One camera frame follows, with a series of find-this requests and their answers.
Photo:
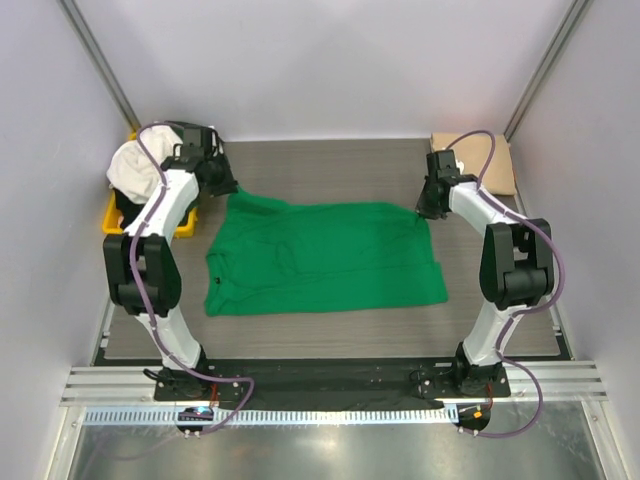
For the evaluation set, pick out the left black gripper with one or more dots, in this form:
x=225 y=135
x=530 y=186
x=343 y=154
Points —
x=229 y=185

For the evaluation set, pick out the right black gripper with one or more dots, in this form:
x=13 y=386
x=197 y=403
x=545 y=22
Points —
x=423 y=208

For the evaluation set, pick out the bright green t-shirt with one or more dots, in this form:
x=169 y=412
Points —
x=273 y=257

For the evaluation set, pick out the yellow plastic bin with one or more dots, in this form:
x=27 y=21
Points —
x=120 y=212

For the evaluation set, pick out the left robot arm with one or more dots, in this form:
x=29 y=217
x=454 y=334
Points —
x=142 y=274

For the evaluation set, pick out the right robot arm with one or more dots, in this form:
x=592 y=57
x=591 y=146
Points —
x=516 y=267

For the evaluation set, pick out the folded beige t-shirt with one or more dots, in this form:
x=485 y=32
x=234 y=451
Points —
x=473 y=151

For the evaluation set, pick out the white t-shirt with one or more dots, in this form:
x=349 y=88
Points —
x=132 y=173

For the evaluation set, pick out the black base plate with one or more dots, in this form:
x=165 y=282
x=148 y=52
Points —
x=332 y=385

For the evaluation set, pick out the aluminium front rail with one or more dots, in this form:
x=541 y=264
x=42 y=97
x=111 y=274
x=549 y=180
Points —
x=559 y=380

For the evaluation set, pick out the left aluminium frame post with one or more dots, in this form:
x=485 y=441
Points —
x=97 y=57

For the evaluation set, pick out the aluminium frame post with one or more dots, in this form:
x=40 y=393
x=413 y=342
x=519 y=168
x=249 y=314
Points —
x=97 y=57
x=568 y=26

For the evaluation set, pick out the right aluminium frame post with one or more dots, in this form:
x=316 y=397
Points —
x=568 y=26

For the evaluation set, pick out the white slotted cable duct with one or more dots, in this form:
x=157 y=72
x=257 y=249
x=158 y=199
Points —
x=192 y=417

